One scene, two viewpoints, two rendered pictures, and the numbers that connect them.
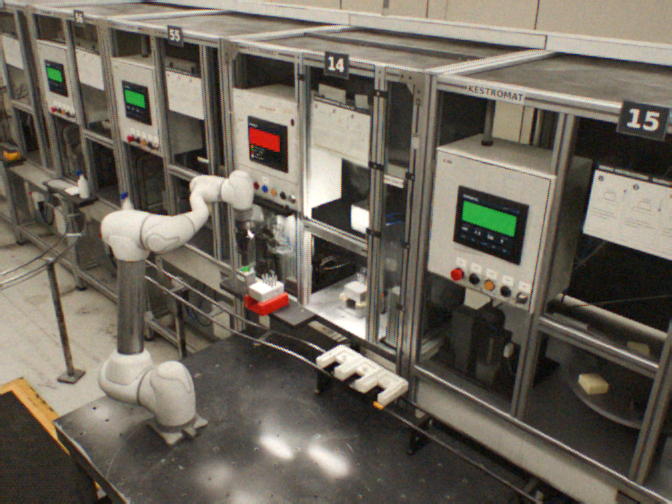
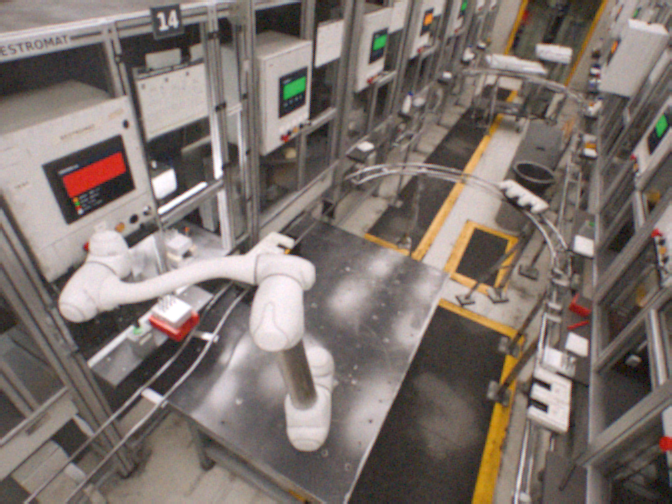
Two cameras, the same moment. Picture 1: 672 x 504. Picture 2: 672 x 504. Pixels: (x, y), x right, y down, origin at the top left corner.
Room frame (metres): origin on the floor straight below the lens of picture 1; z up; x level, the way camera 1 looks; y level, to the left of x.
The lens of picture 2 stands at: (2.34, 1.51, 2.34)
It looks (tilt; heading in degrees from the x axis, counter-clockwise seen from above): 41 degrees down; 249
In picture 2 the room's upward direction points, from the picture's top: 8 degrees clockwise
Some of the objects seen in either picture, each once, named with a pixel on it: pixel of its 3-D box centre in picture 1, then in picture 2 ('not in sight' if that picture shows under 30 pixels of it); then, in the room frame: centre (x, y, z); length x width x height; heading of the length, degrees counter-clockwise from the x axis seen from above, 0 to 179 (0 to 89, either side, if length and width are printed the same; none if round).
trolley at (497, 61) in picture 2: not in sight; (506, 91); (-1.98, -3.55, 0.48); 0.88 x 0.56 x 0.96; 154
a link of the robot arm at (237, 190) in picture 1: (238, 188); (108, 256); (2.68, 0.43, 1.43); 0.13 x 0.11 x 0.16; 71
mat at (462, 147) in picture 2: not in sight; (467, 139); (-1.18, -3.01, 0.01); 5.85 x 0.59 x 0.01; 46
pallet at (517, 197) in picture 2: not in sight; (520, 198); (0.18, -0.45, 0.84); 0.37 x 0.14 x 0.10; 104
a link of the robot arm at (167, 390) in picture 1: (170, 389); (314, 371); (2.01, 0.63, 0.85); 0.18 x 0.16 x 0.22; 71
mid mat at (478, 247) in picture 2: not in sight; (483, 255); (-0.01, -0.72, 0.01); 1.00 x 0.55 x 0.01; 46
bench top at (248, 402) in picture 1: (276, 453); (317, 318); (1.88, 0.21, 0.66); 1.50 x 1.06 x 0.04; 46
